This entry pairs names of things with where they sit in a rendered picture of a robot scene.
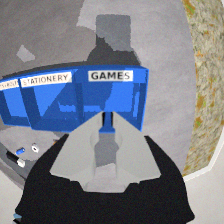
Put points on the blue battery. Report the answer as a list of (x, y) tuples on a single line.
[(20, 151)]

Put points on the blue bins with labels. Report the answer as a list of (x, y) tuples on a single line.
[(51, 105)]

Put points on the white hex nut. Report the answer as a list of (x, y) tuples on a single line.
[(35, 148)]

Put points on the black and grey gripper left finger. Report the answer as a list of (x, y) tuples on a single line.
[(71, 158)]

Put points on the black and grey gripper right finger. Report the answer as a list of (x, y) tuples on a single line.
[(140, 160)]

